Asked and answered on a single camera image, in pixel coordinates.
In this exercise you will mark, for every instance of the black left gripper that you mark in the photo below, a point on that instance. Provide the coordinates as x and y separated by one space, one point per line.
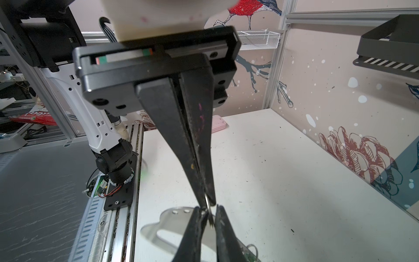
152 74

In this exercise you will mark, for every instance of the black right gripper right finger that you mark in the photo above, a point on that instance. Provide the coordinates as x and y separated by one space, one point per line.
228 247

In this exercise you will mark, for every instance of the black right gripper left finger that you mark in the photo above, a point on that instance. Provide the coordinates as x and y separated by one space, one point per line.
190 246

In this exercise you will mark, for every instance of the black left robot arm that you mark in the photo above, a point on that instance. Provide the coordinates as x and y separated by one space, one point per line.
45 34

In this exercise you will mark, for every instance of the black hanging basket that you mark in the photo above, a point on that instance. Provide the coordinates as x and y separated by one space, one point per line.
392 47

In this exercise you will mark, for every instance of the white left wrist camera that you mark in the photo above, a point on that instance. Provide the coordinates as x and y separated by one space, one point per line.
135 19

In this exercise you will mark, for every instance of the white wire mesh basket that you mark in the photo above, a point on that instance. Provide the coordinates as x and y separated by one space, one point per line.
259 40

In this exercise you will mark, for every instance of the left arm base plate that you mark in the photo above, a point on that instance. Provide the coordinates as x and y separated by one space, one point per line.
124 196

